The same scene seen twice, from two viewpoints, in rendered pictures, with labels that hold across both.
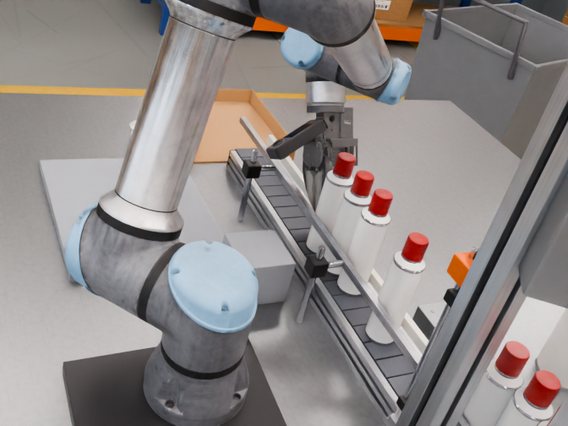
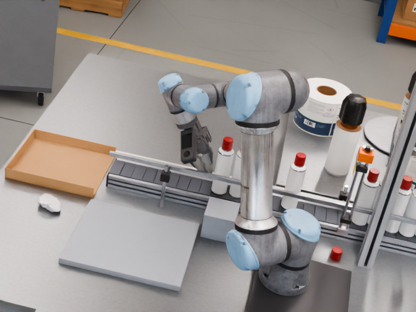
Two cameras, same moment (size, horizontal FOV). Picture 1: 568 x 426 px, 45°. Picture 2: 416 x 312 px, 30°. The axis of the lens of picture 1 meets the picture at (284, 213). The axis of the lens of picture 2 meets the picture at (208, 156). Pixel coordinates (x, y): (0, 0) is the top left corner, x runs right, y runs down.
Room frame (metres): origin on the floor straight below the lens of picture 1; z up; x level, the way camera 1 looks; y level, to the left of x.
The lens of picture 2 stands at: (-0.13, 1.61, 2.37)
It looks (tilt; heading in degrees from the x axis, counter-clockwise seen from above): 33 degrees down; 307
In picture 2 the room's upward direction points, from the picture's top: 10 degrees clockwise
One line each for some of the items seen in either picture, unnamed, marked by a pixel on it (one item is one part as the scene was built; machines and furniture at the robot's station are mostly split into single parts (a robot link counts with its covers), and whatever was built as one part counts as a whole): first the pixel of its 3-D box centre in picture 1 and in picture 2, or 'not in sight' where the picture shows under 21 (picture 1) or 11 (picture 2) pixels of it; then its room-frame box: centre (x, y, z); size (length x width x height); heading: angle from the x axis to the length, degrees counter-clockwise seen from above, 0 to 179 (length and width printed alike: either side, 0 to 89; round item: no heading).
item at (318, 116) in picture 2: not in sight; (322, 106); (1.15, -0.74, 0.95); 0.20 x 0.20 x 0.14
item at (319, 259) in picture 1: (320, 283); not in sight; (0.94, -0.09, 0.91); 0.07 x 0.03 x 0.17; 122
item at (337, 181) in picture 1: (332, 204); (223, 165); (1.08, -0.08, 0.98); 0.05 x 0.05 x 0.20
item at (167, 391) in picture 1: (199, 362); (287, 264); (0.69, 0.06, 0.91); 0.15 x 0.15 x 0.10
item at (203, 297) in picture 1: (205, 302); (295, 236); (0.69, 0.07, 1.03); 0.13 x 0.12 x 0.14; 71
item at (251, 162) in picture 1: (257, 185); (164, 182); (1.19, 0.07, 0.91); 0.07 x 0.03 x 0.17; 122
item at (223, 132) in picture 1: (225, 122); (62, 161); (1.54, 0.20, 0.85); 0.30 x 0.26 x 0.04; 32
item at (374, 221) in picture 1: (366, 243); not in sight; (0.99, -0.15, 0.98); 0.05 x 0.05 x 0.20
